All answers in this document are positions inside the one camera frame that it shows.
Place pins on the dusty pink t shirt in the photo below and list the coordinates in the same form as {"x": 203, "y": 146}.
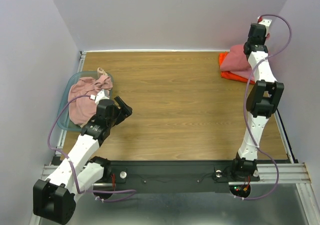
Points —
{"x": 83, "y": 108}

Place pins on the clear blue plastic bin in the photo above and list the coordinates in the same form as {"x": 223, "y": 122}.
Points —
{"x": 64, "y": 121}

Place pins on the rose red t shirt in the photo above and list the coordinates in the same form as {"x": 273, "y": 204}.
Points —
{"x": 234, "y": 61}

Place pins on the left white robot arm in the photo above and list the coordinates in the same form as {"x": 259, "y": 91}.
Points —
{"x": 55, "y": 197}

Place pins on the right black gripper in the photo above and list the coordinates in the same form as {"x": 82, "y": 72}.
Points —
{"x": 256, "y": 31}

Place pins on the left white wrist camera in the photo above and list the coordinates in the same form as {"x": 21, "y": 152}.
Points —
{"x": 102, "y": 95}

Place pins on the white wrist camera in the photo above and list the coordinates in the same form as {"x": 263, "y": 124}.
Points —
{"x": 102, "y": 95}
{"x": 265, "y": 22}

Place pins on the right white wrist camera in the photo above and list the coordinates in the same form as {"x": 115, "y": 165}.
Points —
{"x": 265, "y": 22}

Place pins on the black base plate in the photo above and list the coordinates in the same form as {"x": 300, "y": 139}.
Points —
{"x": 160, "y": 177}

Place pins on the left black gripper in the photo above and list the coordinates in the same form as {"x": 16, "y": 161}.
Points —
{"x": 126, "y": 110}

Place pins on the folded orange t shirt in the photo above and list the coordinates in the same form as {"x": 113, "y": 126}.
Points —
{"x": 240, "y": 77}

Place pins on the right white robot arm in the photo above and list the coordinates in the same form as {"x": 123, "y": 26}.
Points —
{"x": 260, "y": 104}

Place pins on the beige t shirt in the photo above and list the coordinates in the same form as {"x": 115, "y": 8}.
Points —
{"x": 101, "y": 72}

